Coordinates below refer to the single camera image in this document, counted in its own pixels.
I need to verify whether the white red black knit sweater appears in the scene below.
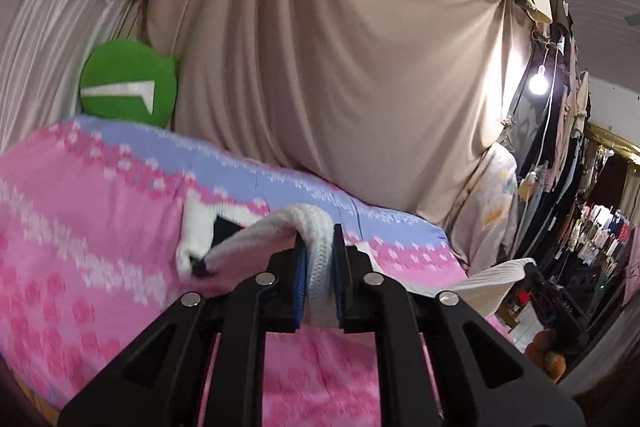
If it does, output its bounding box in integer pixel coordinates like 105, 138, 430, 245
174, 200, 537, 329

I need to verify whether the brown plush toy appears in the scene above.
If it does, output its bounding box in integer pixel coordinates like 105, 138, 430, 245
524, 329, 566, 384

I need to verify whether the floral cream hanging cloth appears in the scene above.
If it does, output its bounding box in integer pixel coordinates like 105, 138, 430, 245
444, 143, 518, 275

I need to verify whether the pink floral bed sheet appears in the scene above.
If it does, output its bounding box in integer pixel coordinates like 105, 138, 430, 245
0, 115, 511, 427

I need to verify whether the glowing light bulb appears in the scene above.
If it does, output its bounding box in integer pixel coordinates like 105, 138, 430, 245
527, 64, 550, 96

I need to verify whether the green round plush pillow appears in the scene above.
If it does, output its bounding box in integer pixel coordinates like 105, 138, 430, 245
79, 38, 178, 128

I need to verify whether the beige draped curtain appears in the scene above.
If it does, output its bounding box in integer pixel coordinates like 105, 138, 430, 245
146, 0, 532, 225

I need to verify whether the white satin curtain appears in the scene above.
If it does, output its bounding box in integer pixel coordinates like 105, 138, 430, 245
1, 0, 132, 150

